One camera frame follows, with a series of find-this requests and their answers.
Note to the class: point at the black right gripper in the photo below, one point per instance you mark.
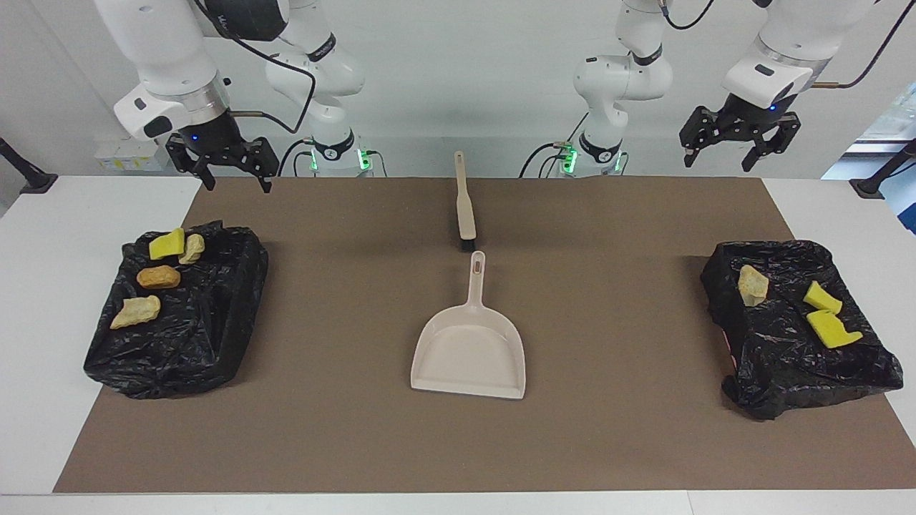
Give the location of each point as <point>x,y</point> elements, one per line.
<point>215,139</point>

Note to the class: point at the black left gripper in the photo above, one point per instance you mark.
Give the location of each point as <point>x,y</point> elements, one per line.
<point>751,118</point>

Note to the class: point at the orange striped croissant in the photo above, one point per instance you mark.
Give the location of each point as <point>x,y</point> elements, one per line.
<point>192,248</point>
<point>753,285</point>

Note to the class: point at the thick yellow sponge piece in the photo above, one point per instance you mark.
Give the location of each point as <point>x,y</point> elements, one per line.
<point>166,245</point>

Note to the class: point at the brown bread roll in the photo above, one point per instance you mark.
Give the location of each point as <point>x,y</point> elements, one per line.
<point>157,277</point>

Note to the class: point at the pale cream pastry piece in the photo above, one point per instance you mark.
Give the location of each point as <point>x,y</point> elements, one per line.
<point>136,312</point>

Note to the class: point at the small curved yellow sponge piece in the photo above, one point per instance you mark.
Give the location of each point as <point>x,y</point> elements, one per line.
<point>821,297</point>

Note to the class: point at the notched yellow sponge piece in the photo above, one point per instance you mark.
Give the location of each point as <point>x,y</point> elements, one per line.
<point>830,327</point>

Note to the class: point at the beige hand brush black bristles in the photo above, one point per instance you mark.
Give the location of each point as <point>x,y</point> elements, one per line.
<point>466,214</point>

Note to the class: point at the beige plastic dustpan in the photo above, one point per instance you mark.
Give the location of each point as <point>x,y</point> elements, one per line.
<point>469,354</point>

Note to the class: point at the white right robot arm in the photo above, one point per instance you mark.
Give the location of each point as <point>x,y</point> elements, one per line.
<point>164,50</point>

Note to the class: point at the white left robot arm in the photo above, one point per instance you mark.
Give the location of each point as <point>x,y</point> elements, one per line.
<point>622,79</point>

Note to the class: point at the black bag lined trash bin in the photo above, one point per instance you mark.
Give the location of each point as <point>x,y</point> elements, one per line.
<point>787,372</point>
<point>200,336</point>

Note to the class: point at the black stand base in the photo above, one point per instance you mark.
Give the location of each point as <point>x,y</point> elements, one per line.
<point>884,179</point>
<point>25,175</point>

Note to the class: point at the large brown paper table mat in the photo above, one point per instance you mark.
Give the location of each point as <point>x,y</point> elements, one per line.
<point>608,443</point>

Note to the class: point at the white wall socket box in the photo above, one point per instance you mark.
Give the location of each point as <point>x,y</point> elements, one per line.
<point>122,154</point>

